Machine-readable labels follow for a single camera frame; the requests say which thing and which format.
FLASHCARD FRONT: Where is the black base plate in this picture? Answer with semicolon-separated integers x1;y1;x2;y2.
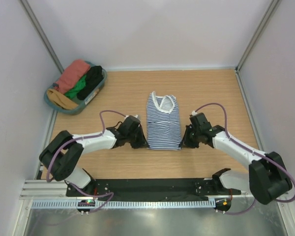
65;178;242;202

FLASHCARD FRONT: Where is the blue white striped tank top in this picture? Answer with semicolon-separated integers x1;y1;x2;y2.
146;91;182;150

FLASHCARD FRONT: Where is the corner aluminium post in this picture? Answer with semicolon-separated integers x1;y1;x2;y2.
235;0;281;74
19;0;64;73

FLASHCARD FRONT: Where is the aluminium frame rail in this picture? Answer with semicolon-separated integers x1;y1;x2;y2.
20;180;67;199

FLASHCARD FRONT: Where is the teal plastic laundry basket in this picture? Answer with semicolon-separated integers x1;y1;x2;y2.
44;61;107;115

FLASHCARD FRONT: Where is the left corner aluminium post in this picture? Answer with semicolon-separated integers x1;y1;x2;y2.
19;0;64;73

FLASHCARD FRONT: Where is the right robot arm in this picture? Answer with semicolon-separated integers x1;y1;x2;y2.
180;112;293;205

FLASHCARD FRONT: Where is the right corner aluminium post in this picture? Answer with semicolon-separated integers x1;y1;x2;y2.
235;0;281;74

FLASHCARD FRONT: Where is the black tank top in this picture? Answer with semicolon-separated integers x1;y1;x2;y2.
77;66;103;100

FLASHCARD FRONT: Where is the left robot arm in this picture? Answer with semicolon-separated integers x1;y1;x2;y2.
39;116;148;197

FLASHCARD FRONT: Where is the slotted cable duct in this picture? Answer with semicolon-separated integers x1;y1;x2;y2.
31;199;215;209

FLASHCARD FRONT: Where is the pink tank top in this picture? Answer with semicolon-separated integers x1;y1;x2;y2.
54;59;90;94

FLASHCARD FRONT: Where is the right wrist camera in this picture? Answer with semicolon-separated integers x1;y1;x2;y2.
191;111;198;116

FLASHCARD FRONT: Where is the green tank top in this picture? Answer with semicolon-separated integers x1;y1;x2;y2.
64;74;87;99

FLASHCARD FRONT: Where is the tan tank top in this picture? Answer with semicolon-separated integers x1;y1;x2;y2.
47;88;78;110

